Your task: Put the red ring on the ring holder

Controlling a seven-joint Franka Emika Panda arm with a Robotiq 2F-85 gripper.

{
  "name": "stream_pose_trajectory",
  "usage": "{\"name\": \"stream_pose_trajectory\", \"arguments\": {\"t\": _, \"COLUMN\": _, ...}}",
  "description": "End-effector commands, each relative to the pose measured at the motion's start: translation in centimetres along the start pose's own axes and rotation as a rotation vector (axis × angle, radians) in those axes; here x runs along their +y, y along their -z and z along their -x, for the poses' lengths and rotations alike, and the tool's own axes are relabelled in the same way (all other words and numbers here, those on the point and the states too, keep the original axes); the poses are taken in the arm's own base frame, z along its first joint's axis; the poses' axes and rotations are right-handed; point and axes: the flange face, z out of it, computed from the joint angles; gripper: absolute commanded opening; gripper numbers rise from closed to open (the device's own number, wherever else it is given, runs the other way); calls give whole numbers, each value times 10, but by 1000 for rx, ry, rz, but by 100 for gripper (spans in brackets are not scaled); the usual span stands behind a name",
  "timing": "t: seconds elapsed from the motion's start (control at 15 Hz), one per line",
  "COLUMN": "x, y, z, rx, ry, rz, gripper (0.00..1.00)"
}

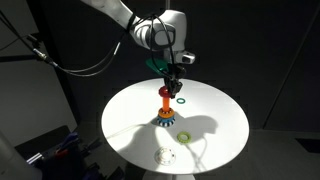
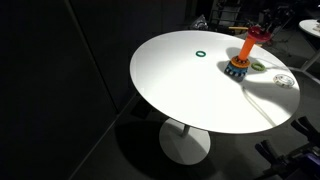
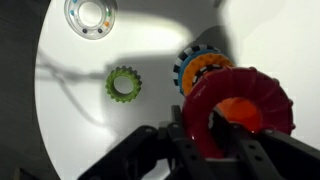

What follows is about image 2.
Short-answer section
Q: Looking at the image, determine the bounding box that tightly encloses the orange peg ring holder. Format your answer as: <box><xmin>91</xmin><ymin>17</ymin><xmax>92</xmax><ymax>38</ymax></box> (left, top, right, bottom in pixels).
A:
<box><xmin>224</xmin><ymin>33</ymin><xmax>258</xmax><ymax>82</ymax></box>

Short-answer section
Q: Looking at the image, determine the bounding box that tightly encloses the white table pedestal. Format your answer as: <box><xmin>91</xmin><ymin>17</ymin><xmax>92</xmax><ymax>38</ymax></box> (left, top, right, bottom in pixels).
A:
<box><xmin>158</xmin><ymin>117</ymin><xmax>212</xmax><ymax>166</ymax></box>

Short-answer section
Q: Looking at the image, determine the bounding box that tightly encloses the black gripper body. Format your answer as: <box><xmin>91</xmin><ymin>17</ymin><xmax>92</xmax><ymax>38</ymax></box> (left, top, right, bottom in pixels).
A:
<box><xmin>261</xmin><ymin>9</ymin><xmax>295</xmax><ymax>36</ymax></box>

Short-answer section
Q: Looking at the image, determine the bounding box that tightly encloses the lime green toy ring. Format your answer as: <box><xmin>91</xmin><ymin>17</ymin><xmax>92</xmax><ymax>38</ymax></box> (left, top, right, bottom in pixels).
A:
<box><xmin>250</xmin><ymin>62</ymin><xmax>267</xmax><ymax>72</ymax></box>

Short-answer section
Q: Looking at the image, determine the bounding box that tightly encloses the yellow toy ring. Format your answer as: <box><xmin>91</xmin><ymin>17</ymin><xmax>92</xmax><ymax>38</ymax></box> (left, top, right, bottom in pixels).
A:
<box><xmin>230</xmin><ymin>55</ymin><xmax>251</xmax><ymax>70</ymax></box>

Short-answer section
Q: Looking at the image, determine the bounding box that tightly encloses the black handle clamp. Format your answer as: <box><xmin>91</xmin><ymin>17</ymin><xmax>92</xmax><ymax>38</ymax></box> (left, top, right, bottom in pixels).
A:
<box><xmin>254</xmin><ymin>139</ymin><xmax>286</xmax><ymax>165</ymax></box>
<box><xmin>290</xmin><ymin>115</ymin><xmax>320</xmax><ymax>143</ymax></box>

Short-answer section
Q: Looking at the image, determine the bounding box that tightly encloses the blue toy ring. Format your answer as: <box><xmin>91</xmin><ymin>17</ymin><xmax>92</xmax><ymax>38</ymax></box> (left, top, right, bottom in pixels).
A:
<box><xmin>224</xmin><ymin>61</ymin><xmax>250</xmax><ymax>80</ymax></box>

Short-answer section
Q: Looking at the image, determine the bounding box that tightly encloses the white side table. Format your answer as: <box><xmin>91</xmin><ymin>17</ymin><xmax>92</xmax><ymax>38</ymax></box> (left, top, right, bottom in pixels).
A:
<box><xmin>298</xmin><ymin>18</ymin><xmax>320</xmax><ymax>73</ymax></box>

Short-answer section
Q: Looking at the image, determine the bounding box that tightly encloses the red toy ring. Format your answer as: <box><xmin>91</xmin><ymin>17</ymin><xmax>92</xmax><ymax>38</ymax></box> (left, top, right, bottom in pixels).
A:
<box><xmin>247</xmin><ymin>25</ymin><xmax>272</xmax><ymax>43</ymax></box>

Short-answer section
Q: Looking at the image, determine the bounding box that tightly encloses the clear beaded toy ring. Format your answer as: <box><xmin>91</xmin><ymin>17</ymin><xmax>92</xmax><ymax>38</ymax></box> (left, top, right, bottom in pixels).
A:
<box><xmin>272</xmin><ymin>73</ymin><xmax>296</xmax><ymax>88</ymax></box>

